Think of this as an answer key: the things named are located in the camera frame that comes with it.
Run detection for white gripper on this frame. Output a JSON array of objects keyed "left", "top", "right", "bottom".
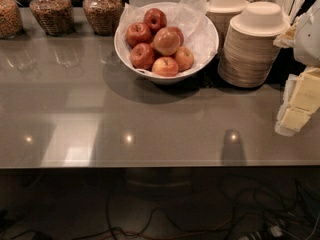
[{"left": 274, "top": 67, "right": 320, "bottom": 137}]

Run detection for large red-yellow apple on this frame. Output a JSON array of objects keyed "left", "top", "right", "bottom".
[{"left": 153, "top": 27, "right": 180, "bottom": 56}]

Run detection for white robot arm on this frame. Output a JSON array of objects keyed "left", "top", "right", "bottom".
[{"left": 275, "top": 0, "right": 320, "bottom": 136}]

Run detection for white ceramic bowl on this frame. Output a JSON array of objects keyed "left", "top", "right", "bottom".
[{"left": 113, "top": 1, "right": 220, "bottom": 86}]

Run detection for red-yellow apple right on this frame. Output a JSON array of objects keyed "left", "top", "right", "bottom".
[{"left": 173, "top": 46, "right": 194, "bottom": 72}]

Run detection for red-yellow apple front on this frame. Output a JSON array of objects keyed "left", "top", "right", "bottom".
[{"left": 152, "top": 57, "right": 179, "bottom": 77}]

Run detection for red apple behind centre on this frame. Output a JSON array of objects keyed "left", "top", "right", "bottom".
[{"left": 168, "top": 26, "right": 184, "bottom": 46}]

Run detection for red apple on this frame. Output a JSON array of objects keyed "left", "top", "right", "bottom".
[
  {"left": 143, "top": 8, "right": 167, "bottom": 33},
  {"left": 168, "top": 26, "right": 184, "bottom": 46},
  {"left": 130, "top": 43, "right": 155, "bottom": 70},
  {"left": 126, "top": 22, "right": 152, "bottom": 48}
]

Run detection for red apple front left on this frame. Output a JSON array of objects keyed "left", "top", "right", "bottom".
[{"left": 130, "top": 43, "right": 155, "bottom": 70}]

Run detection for red apple top back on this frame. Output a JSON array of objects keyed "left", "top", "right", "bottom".
[{"left": 143, "top": 8, "right": 167, "bottom": 33}]

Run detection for red apple left back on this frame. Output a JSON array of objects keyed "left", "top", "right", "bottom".
[{"left": 126, "top": 22, "right": 152, "bottom": 48}]

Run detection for front stack of paper bowls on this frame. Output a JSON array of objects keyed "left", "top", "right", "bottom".
[{"left": 218, "top": 2, "right": 289, "bottom": 88}]

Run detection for stack of paper bowls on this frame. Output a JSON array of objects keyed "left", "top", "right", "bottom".
[
  {"left": 218, "top": 2, "right": 289, "bottom": 88},
  {"left": 207, "top": 0, "right": 249, "bottom": 52}
]

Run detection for white power adapter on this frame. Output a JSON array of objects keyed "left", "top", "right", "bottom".
[{"left": 269, "top": 226, "right": 283, "bottom": 238}]

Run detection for rear stack of paper bowls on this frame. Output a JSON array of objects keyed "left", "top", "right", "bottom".
[{"left": 207, "top": 0, "right": 249, "bottom": 52}]

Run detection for white tissue paper liner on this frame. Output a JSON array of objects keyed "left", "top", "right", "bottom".
[{"left": 118, "top": 0, "right": 219, "bottom": 76}]

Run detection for right glass cereal jar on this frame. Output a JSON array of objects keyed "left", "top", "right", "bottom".
[{"left": 82, "top": 0, "right": 123, "bottom": 36}]

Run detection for glass cereal jar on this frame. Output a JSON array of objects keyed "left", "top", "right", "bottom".
[
  {"left": 0, "top": 0, "right": 23, "bottom": 39},
  {"left": 82, "top": 0, "right": 123, "bottom": 36},
  {"left": 29, "top": 0, "right": 74, "bottom": 36}
]

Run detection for middle glass cereal jar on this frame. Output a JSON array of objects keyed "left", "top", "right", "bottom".
[{"left": 29, "top": 0, "right": 74, "bottom": 36}]

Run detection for left glass cereal jar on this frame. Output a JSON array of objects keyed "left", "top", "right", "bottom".
[{"left": 0, "top": 0, "right": 23, "bottom": 39}]

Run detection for black floor cables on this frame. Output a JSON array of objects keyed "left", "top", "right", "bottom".
[{"left": 0, "top": 175, "right": 320, "bottom": 240}]

